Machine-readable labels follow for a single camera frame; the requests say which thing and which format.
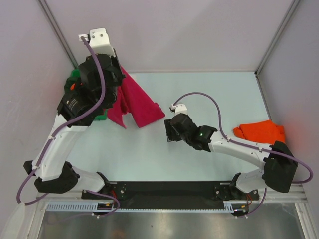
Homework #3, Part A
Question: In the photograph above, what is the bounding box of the folded orange t shirt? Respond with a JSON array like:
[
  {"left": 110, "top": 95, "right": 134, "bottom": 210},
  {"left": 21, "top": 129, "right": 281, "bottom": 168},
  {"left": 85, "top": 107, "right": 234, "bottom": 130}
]
[{"left": 233, "top": 120, "right": 286, "bottom": 144}]

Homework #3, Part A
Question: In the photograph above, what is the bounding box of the aluminium frame rail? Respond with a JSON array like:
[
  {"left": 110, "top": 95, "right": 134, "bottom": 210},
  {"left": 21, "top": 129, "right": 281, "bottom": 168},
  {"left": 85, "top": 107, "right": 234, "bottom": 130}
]
[{"left": 34, "top": 181, "right": 307, "bottom": 204}]

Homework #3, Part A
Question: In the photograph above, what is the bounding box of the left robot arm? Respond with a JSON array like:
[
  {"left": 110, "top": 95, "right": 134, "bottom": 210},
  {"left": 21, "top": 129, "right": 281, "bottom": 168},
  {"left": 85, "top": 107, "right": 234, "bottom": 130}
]
[{"left": 23, "top": 53, "right": 124, "bottom": 199}]

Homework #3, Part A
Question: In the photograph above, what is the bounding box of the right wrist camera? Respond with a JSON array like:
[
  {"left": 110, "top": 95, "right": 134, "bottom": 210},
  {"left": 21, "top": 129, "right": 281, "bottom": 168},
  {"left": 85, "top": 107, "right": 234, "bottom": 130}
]
[{"left": 169, "top": 104, "right": 187, "bottom": 115}]

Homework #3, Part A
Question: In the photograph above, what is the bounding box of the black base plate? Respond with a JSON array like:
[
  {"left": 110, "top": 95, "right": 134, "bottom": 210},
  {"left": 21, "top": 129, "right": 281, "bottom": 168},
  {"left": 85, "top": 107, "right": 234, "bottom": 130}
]
[{"left": 81, "top": 181, "right": 260, "bottom": 210}]

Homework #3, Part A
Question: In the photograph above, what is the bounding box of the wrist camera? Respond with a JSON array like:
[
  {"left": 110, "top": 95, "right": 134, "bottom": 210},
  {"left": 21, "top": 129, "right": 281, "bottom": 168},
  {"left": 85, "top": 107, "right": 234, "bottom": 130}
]
[
  {"left": 78, "top": 28, "right": 116, "bottom": 57},
  {"left": 169, "top": 104, "right": 187, "bottom": 115}
]

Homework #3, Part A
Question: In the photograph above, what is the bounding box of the crimson t shirt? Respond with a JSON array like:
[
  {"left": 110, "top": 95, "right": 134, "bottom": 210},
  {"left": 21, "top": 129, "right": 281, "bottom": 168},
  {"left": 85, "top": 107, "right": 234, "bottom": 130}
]
[{"left": 107, "top": 68, "right": 165, "bottom": 128}]

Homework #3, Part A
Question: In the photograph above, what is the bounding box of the green plastic bin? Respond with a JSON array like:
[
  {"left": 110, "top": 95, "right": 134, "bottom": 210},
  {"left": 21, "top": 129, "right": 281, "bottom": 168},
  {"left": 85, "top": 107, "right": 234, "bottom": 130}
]
[{"left": 70, "top": 69, "right": 107, "bottom": 121}]

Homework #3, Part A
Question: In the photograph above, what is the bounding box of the dark green t shirt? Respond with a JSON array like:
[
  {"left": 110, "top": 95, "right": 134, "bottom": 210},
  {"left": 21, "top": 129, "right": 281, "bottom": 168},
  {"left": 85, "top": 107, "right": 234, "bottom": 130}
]
[{"left": 64, "top": 77, "right": 78, "bottom": 94}]

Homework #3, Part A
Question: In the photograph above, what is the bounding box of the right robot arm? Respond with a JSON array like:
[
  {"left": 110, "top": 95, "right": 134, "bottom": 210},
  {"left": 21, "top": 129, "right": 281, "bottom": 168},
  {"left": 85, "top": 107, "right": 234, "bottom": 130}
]
[{"left": 164, "top": 114, "right": 298, "bottom": 200}]

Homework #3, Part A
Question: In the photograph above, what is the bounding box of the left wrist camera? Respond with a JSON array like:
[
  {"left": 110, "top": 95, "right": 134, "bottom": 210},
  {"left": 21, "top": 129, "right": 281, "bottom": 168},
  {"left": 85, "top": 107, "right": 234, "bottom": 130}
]
[{"left": 78, "top": 28, "right": 116, "bottom": 57}]

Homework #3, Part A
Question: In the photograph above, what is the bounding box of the grey slotted cable duct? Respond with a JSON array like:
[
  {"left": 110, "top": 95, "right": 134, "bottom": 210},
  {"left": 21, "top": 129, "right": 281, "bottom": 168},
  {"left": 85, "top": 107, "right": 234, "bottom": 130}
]
[{"left": 46, "top": 202, "right": 239, "bottom": 213}]

